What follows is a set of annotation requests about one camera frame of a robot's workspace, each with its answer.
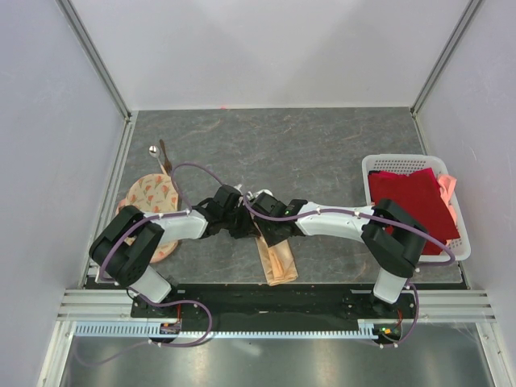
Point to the floral oven mitt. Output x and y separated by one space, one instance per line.
152 193

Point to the pink cloth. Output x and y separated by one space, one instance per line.
449 189

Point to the peach cloth napkin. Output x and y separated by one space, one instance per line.
277 262

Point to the red cloth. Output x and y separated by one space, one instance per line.
415 201

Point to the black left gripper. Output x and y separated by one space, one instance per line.
247 230

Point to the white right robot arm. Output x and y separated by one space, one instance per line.
394 238

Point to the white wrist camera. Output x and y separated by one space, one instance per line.
238 187
251 196

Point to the metal spoon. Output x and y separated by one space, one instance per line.
154 152

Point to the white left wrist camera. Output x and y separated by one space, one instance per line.
238 187

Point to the right aluminium frame post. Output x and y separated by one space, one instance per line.
452 43

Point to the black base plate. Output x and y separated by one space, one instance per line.
278 308

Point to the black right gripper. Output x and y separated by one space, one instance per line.
269 239

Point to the aluminium frame post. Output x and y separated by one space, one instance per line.
80 31
452 43

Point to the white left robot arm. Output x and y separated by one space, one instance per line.
126 246

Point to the grey slotted cable duct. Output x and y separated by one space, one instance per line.
155 330

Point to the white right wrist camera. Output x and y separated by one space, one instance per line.
251 196

